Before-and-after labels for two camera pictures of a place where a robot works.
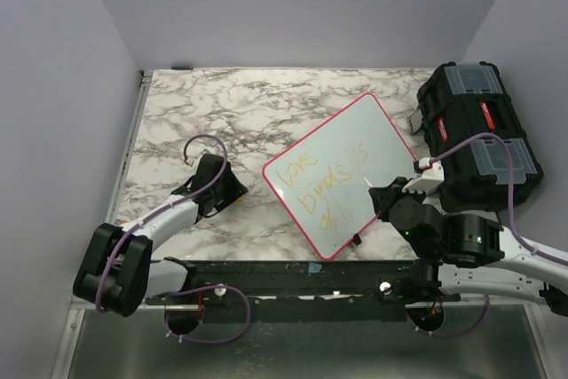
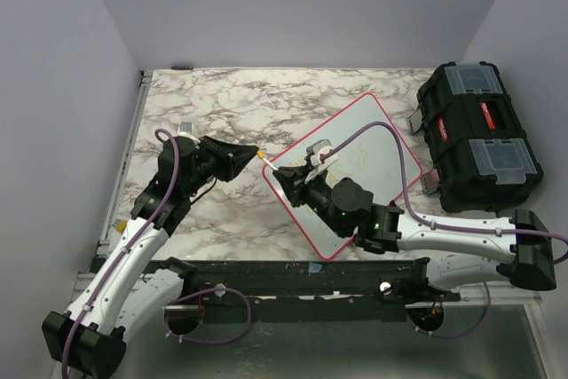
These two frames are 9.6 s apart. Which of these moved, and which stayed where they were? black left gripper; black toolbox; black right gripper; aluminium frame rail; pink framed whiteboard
Moved: black left gripper; black right gripper
Stayed: aluminium frame rail; pink framed whiteboard; black toolbox
